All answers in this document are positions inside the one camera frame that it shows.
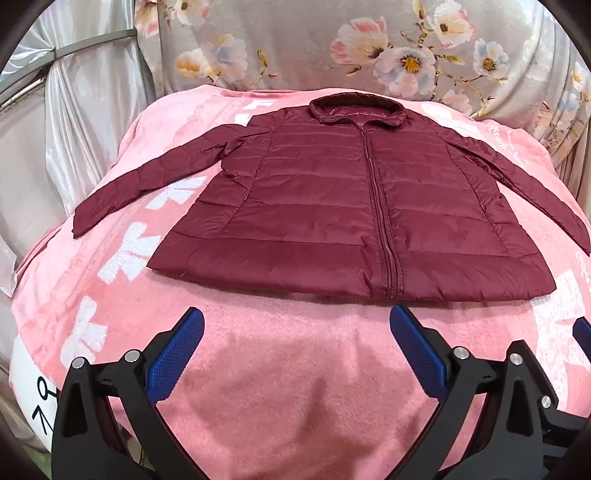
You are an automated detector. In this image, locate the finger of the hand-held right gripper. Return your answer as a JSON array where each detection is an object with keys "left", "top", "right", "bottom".
[
  {"left": 538, "top": 392, "right": 590, "bottom": 446},
  {"left": 571, "top": 316, "right": 591, "bottom": 345}
]

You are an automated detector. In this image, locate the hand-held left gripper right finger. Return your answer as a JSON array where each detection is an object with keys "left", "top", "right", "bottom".
[{"left": 389, "top": 304, "right": 570, "bottom": 480}]

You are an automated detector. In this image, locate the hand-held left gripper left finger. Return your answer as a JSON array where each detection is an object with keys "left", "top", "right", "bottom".
[{"left": 51, "top": 307, "right": 206, "bottom": 480}]

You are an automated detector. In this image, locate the maroon quilted down jacket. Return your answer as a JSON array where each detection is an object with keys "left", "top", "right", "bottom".
[{"left": 73, "top": 92, "right": 591, "bottom": 303}]

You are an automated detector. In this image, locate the pink printed fleece blanket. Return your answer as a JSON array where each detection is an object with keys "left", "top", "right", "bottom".
[{"left": 9, "top": 83, "right": 588, "bottom": 480}]

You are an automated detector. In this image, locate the white satin curtain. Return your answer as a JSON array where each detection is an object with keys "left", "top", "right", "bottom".
[{"left": 0, "top": 9, "right": 158, "bottom": 296}]

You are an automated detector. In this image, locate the grey metal rail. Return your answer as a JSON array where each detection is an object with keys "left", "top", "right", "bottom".
[{"left": 0, "top": 28, "right": 139, "bottom": 114}]

